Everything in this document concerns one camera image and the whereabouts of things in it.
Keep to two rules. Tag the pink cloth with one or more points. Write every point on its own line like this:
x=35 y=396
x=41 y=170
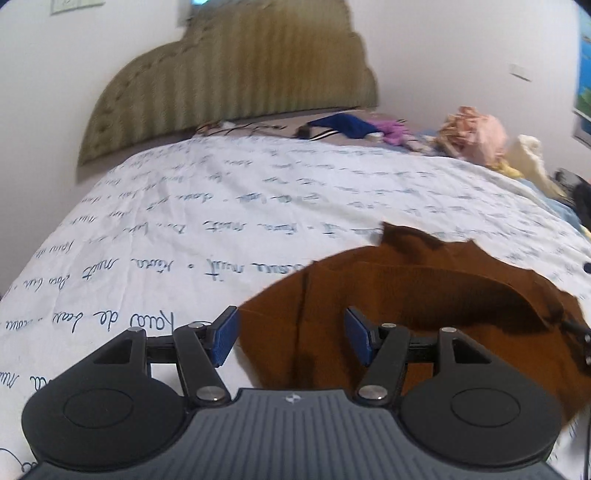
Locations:
x=475 y=134

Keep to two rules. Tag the brown knit garment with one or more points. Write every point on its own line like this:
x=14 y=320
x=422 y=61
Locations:
x=415 y=295

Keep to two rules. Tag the olive tufted headboard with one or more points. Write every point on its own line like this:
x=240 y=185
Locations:
x=231 y=78

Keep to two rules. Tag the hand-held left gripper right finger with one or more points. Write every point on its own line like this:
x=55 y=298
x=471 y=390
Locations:
x=358 y=336

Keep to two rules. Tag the cream cloth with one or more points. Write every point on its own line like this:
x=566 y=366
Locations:
x=531 y=159

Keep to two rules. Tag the light blue cloth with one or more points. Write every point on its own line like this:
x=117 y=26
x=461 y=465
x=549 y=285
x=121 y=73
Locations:
x=561 y=205

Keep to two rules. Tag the yellow cloth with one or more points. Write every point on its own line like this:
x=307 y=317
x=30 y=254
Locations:
x=508 y=170

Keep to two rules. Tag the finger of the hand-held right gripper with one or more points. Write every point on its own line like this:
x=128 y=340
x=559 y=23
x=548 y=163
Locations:
x=582 y=347

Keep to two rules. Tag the wall poster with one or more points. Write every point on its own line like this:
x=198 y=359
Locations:
x=584 y=92

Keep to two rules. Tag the purple cloth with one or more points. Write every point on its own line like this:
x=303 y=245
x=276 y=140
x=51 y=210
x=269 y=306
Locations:
x=392 y=131

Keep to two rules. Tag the white wall switch plate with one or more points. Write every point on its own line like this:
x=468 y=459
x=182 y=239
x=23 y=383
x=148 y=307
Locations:
x=521 y=72

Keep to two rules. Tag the white script-printed bed sheet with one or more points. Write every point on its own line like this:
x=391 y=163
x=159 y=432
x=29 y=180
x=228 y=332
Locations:
x=184 y=221

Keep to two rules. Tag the black white striped cloth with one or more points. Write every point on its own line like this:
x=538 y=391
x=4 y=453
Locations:
x=318 y=134

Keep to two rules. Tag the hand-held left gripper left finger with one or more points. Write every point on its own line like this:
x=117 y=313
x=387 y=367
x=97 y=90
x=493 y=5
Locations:
x=225 y=336

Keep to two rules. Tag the dark bag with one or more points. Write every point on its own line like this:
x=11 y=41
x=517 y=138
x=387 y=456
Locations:
x=575 y=187

